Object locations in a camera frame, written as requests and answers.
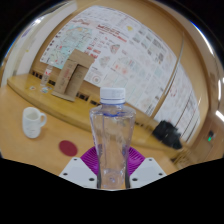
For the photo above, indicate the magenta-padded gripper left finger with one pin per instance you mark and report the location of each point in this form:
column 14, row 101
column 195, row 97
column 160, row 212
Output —
column 78, row 170

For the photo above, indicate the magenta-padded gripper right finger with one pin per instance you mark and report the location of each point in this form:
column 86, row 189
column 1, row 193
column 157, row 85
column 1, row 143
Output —
column 146, row 170

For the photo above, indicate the clear water bottle white cap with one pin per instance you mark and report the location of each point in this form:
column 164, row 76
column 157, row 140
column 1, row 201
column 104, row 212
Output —
column 112, row 140

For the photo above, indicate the flat round red coaster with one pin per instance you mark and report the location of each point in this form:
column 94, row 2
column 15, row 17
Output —
column 68, row 148

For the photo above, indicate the black backpack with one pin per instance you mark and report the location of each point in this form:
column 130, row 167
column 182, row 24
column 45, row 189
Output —
column 167, row 134

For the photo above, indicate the white ceramic mug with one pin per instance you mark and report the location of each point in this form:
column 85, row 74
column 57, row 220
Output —
column 31, row 123

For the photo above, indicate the small printed card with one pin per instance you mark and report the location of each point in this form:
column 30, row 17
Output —
column 45, row 89
column 32, row 88

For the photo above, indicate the brown cardboard box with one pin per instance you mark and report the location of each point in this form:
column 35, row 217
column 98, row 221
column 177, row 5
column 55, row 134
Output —
column 71, row 75

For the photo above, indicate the clear bottle with red label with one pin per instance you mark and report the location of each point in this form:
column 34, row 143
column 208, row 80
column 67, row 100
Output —
column 46, row 76

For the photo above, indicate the large white printed wall poster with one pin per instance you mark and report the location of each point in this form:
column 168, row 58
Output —
column 123, row 50

